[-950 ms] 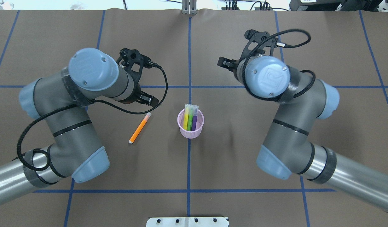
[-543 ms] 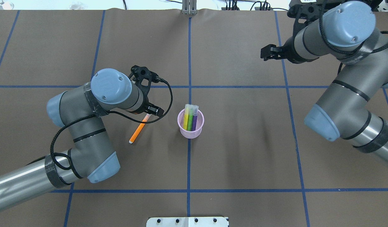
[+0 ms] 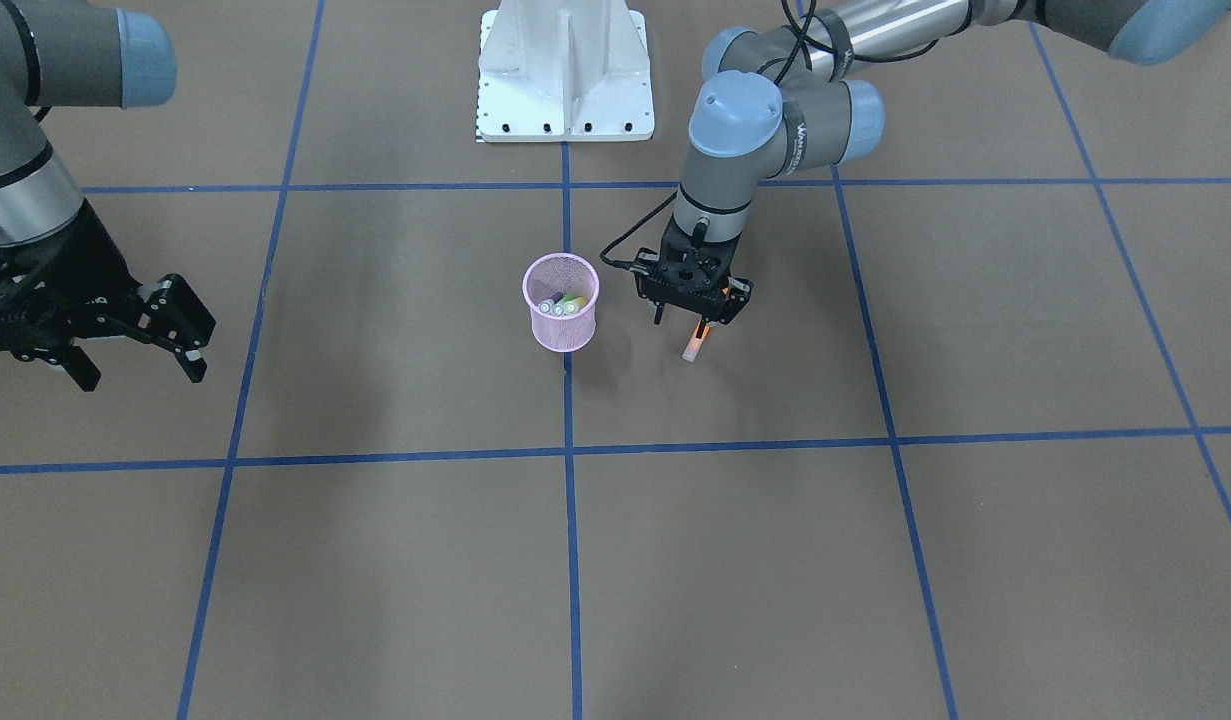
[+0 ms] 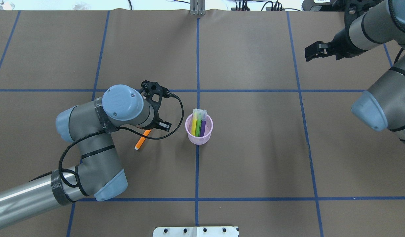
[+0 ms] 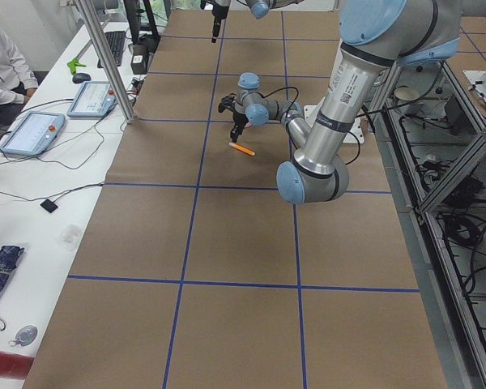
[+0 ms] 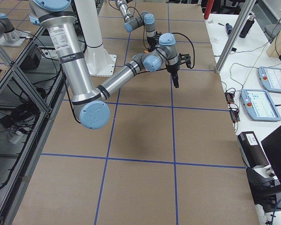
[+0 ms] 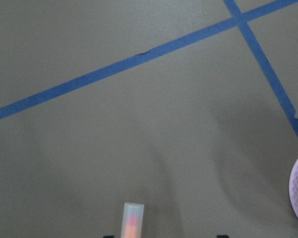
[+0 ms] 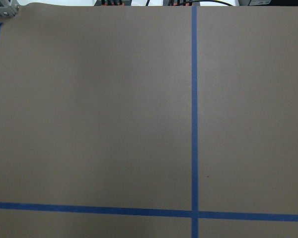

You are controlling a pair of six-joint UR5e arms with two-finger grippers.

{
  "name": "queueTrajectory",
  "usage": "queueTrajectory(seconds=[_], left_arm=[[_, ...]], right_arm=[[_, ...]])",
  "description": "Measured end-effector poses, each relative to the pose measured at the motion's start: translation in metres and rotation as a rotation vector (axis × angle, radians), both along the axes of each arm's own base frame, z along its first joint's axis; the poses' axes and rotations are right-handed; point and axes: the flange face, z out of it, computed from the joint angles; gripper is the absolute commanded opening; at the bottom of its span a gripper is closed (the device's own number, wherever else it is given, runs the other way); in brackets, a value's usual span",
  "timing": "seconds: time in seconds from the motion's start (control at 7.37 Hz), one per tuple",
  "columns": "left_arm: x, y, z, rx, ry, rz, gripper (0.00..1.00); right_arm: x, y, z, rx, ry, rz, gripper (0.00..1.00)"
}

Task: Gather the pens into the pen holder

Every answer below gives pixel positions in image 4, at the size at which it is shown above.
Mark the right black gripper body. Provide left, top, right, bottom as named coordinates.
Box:
left=331, top=29, right=357, bottom=60

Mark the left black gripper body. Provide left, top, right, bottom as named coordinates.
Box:
left=146, top=112, right=161, bottom=130

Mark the orange marker pen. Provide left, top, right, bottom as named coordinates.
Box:
left=134, top=129, right=151, bottom=150

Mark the green marker pen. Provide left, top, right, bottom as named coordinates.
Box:
left=195, top=109, right=203, bottom=137

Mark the purple marker pen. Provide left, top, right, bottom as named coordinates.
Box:
left=199, top=110, right=208, bottom=137

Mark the yellow marker pen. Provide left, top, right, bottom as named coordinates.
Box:
left=191, top=108, right=198, bottom=136

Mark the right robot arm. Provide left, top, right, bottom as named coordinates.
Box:
left=304, top=0, right=405, bottom=144

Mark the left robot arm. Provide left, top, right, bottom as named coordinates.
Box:
left=0, top=81, right=179, bottom=230

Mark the pink mesh pen holder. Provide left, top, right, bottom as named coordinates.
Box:
left=185, top=114, right=214, bottom=145

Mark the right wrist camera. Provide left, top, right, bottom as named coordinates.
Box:
left=331, top=0, right=382, bottom=21

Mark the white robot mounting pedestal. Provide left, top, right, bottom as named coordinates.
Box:
left=152, top=226, right=240, bottom=237

